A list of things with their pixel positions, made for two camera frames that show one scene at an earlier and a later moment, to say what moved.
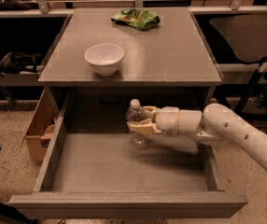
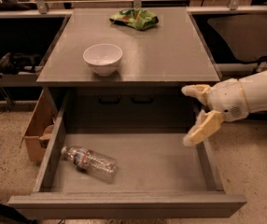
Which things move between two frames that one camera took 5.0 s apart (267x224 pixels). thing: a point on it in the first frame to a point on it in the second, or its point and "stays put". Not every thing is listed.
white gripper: [167, 119] to [227, 99]
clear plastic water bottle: [135, 113] to [88, 161]
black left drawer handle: [110, 100] stays put
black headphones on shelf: [10, 63] stays put
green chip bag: [136, 18] stays put
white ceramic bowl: [105, 57] stays put
